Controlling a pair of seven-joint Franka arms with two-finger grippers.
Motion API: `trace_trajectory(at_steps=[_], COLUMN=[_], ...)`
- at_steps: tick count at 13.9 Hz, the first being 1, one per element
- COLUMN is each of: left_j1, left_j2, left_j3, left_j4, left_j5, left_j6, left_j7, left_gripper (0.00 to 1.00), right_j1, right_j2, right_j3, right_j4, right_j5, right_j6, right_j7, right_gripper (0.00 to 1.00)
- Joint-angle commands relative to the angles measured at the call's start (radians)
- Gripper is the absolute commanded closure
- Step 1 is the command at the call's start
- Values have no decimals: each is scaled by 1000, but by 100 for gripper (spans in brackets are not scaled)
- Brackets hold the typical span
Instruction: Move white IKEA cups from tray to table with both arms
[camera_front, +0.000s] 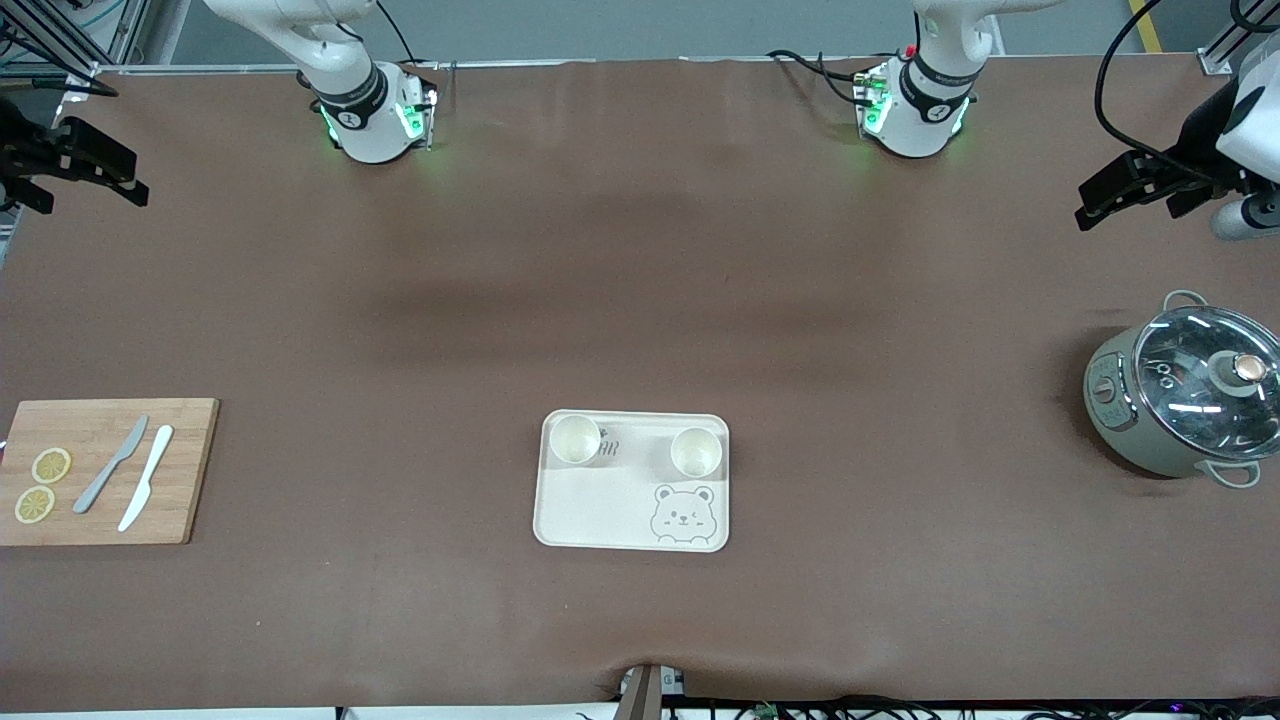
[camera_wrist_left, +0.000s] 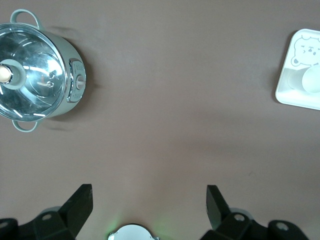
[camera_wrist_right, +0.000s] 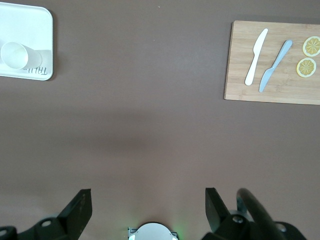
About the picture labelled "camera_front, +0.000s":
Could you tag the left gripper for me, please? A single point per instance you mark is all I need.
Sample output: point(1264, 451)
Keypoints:
point(1196, 140)

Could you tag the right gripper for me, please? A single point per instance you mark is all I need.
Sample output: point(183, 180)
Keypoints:
point(22, 148)

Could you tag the white IKEA cup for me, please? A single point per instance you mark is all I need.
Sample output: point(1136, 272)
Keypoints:
point(575, 440)
point(696, 452)

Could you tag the glass pot lid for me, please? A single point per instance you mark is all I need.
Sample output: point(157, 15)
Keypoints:
point(1180, 420)

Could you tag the green electric cooking pot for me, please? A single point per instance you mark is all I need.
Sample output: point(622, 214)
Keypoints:
point(1120, 430)

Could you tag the grey plastic knife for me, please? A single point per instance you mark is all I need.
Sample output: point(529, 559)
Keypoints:
point(110, 465)

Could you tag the lemon slice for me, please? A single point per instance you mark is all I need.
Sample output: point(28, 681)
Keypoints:
point(51, 465)
point(35, 504)

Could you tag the white plastic knife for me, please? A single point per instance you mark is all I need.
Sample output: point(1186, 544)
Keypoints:
point(146, 475)

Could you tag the bamboo cutting board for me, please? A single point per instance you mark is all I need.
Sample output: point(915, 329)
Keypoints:
point(185, 480)

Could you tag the brown table mat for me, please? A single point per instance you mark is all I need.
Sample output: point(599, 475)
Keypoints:
point(640, 250)

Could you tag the cream bear print tray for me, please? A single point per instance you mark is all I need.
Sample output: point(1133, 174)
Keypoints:
point(600, 510)

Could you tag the aluminium frame post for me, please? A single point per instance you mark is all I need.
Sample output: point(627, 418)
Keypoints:
point(1222, 50)
point(125, 25)

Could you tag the metal table edge bracket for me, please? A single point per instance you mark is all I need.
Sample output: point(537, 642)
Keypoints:
point(640, 695)

